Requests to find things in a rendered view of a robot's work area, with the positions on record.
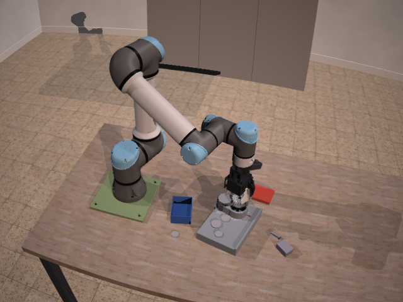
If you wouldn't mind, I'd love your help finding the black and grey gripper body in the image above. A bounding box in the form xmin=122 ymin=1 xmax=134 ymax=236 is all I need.
xmin=224 ymin=162 xmax=253 ymax=197

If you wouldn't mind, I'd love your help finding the red flat rectangular block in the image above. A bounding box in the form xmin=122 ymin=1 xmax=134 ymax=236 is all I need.
xmin=251 ymin=184 xmax=275 ymax=205

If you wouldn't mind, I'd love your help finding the silver toothed gear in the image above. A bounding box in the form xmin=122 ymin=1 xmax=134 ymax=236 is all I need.
xmin=231 ymin=194 xmax=246 ymax=208

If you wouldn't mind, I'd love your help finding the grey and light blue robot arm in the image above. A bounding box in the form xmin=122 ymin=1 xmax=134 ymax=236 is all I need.
xmin=110 ymin=36 xmax=262 ymax=203

